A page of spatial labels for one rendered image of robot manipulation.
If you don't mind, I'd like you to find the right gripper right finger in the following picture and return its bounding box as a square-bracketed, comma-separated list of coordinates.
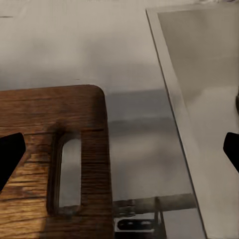
[223, 132, 239, 173]

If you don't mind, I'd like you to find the cutting board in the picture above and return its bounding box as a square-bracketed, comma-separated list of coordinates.
[0, 84, 115, 239]

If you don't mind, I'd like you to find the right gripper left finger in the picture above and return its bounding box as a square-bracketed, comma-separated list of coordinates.
[0, 132, 26, 192]

